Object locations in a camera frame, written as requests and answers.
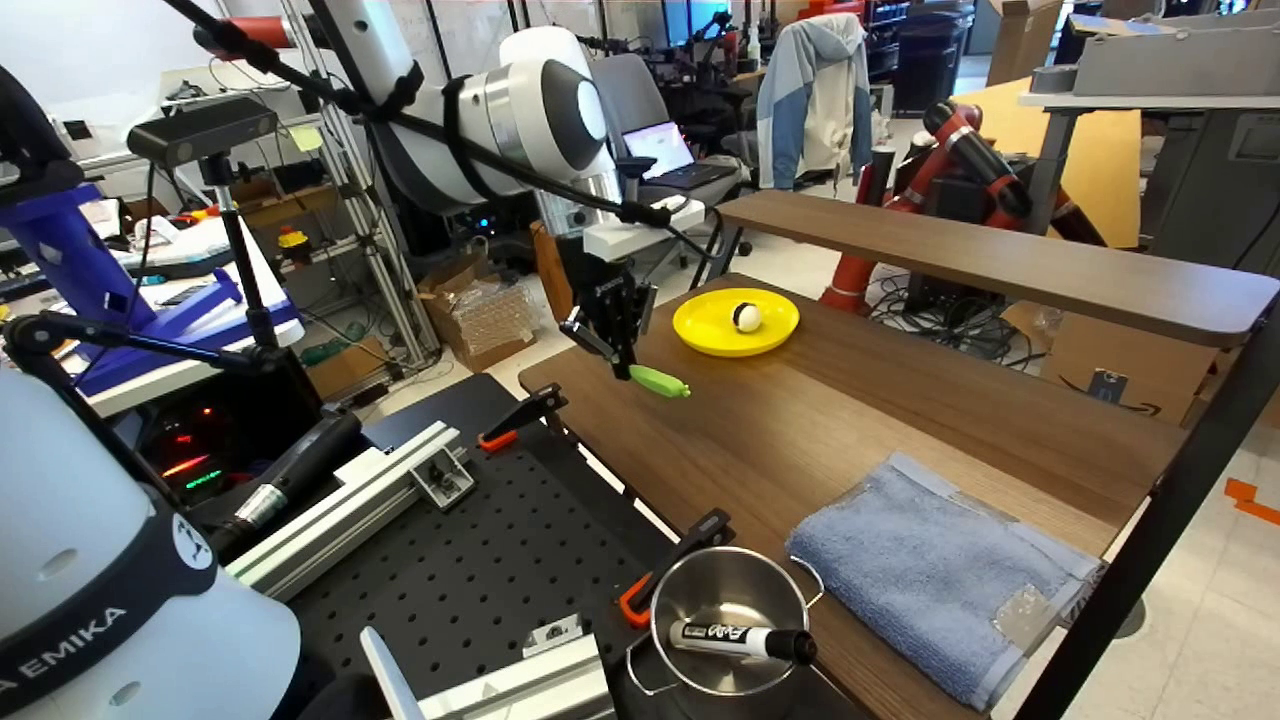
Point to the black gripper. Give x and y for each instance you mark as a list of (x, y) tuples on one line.
[(611, 304)]

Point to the red robot arm link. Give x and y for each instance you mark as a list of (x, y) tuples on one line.
[(262, 31)]

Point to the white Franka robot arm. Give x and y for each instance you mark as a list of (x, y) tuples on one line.
[(533, 104)]

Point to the yellow plastic plate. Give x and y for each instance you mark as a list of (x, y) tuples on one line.
[(706, 331)]

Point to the brown wooden stump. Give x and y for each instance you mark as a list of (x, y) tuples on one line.
[(548, 272)]

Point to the small white ball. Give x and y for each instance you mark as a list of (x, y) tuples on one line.
[(747, 319)]

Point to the open cardboard box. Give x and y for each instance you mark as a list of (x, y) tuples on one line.
[(480, 320)]

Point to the small orange black clamp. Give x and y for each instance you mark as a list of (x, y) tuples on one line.
[(503, 436)]

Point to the grey office chair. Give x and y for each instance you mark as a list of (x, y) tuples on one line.
[(713, 175)]

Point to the open laptop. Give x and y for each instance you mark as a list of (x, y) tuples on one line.
[(660, 145)]

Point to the black perforated breadboard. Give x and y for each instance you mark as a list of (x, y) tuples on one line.
[(506, 560)]

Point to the large orange black clamp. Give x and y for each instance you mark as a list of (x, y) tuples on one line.
[(632, 602)]

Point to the silver metal pot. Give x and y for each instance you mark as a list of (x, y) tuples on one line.
[(726, 594)]

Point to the black and white marker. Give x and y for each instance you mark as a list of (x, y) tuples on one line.
[(732, 642)]

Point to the blue and white jacket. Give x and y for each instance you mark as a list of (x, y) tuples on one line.
[(814, 94)]

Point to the black cylinder with silver tip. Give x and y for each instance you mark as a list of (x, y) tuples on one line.
[(301, 464)]

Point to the blue folded towel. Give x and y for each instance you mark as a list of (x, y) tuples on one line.
[(935, 574)]

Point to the red and black robot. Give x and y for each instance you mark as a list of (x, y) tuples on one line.
[(962, 163)]

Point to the brown wooden shelf board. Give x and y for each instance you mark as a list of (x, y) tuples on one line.
[(1012, 260)]

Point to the black box with red lights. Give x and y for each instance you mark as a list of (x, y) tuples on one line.
[(224, 426)]

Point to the yellow wooden board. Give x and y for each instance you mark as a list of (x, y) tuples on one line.
[(1106, 175)]

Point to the blue and white machine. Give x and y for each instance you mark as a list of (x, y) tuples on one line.
[(80, 264)]

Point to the grey standing desk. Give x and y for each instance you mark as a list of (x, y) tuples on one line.
[(1203, 61)]

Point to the metal frame rack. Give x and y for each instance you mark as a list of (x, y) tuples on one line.
[(384, 264)]

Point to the long aluminium extrusion rail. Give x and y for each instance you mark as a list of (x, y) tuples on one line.
[(346, 513)]

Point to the short aluminium extrusion bracket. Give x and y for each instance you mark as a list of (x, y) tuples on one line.
[(521, 686)]

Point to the black camera on stand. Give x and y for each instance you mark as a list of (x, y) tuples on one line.
[(202, 131)]

